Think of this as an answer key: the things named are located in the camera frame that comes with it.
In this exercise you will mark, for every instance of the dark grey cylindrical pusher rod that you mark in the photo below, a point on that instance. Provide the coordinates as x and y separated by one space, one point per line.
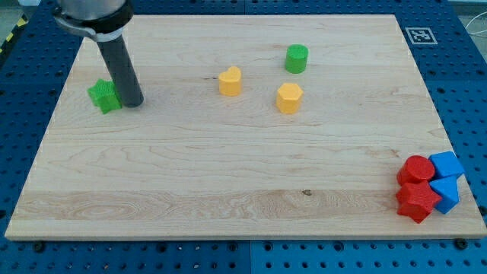
119 65

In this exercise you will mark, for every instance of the green star block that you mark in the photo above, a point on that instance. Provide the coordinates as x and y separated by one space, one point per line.
104 96

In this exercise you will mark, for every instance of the red star block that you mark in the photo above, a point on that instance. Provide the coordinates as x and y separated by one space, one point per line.
417 200

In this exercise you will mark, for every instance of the yellow heart block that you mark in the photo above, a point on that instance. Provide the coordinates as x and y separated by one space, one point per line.
230 81

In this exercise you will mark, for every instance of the light wooden board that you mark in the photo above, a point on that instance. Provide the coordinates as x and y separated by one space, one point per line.
193 164

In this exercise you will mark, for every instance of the yellow hexagon block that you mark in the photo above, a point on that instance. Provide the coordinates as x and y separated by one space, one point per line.
288 98

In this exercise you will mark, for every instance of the green cylinder block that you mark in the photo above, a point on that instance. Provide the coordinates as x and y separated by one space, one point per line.
296 58

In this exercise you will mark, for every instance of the white fiducial marker tag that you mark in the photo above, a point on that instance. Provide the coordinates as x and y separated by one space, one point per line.
421 36

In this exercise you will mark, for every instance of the red cylinder block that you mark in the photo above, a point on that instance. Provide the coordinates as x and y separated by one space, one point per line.
415 169

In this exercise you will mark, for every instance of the blue cube block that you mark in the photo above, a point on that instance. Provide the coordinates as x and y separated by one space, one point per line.
446 164

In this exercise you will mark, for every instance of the blue triangle block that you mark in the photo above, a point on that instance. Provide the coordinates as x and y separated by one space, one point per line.
447 189

